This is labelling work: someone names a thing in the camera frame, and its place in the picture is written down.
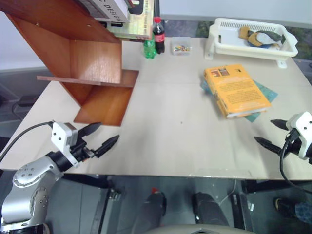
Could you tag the clear plastic container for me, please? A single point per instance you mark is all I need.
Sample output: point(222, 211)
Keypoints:
point(180, 42)

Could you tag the yellow green book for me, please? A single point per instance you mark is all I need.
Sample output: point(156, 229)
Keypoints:
point(141, 24)

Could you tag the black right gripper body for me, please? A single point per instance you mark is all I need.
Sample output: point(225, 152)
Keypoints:
point(293, 148)

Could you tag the teal thin book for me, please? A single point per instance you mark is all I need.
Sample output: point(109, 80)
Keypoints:
point(267, 91)

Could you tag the brown wooden bookshelf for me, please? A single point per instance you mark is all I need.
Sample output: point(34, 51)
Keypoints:
point(92, 63)

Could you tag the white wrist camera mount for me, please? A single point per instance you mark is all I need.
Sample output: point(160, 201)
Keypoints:
point(302, 122)
point(61, 136)

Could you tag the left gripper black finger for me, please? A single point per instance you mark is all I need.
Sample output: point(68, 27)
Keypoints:
point(107, 145)
point(89, 129)

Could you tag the cola bottle with red label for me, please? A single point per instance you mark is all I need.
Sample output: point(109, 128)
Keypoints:
point(159, 36)

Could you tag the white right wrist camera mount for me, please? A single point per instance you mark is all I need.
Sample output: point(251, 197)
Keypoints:
point(302, 122)

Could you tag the grey robot body edge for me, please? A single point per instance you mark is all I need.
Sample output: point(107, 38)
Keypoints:
point(195, 230)

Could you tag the white plastic basket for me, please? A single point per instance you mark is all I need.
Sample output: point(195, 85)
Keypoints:
point(231, 47)

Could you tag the black box on floor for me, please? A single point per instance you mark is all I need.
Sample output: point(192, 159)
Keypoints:
point(28, 101)

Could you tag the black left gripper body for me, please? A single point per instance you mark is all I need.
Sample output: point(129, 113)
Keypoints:
point(81, 151)

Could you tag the colourful small pieces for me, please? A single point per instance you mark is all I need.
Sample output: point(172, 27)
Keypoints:
point(181, 48)

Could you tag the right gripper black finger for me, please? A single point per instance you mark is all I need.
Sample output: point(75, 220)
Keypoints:
point(268, 145)
point(280, 123)

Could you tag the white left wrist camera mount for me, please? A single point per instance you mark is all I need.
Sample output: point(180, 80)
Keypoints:
point(61, 136)

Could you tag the orange hardcover book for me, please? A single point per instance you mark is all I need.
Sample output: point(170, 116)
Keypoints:
point(240, 90)

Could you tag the black shoe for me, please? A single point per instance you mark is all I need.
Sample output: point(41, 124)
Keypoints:
point(285, 207)

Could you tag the black metal table frame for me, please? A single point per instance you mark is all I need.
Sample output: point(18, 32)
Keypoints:
point(83, 181)

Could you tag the yellow brown cloth piece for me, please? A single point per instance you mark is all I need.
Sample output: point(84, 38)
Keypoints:
point(252, 37)

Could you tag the dark rounded shape with red tip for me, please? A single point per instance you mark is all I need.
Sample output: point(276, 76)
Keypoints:
point(152, 209)

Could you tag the blue trouser leg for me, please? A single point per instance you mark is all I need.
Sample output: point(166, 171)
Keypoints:
point(303, 212)

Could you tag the green plastic bottle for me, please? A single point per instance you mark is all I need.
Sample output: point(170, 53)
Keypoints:
point(150, 50)

